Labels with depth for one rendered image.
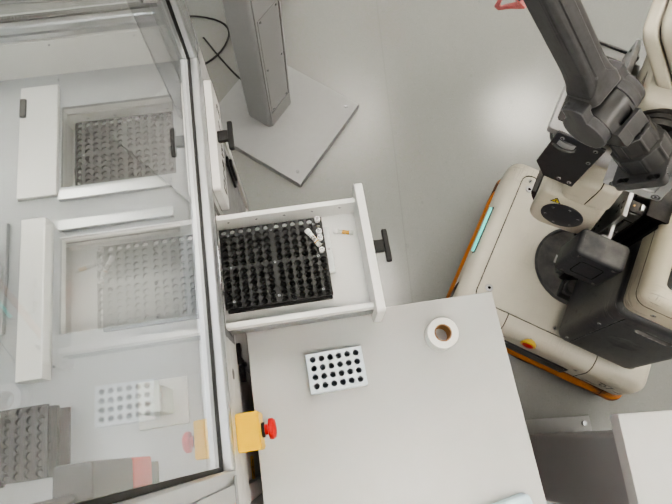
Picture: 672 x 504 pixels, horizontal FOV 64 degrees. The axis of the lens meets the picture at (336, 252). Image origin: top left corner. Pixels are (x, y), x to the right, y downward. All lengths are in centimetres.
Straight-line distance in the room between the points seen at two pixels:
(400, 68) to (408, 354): 158
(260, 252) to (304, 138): 115
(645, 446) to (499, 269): 74
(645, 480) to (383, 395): 57
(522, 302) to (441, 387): 69
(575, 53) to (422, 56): 176
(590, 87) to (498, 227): 106
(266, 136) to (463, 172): 83
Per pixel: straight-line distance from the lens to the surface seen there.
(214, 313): 103
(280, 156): 224
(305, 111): 234
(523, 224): 196
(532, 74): 267
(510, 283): 187
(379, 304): 109
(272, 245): 115
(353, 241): 122
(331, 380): 119
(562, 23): 84
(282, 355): 123
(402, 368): 124
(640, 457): 139
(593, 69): 91
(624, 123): 98
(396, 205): 219
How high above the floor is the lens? 198
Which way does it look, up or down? 71 degrees down
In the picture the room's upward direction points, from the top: 3 degrees clockwise
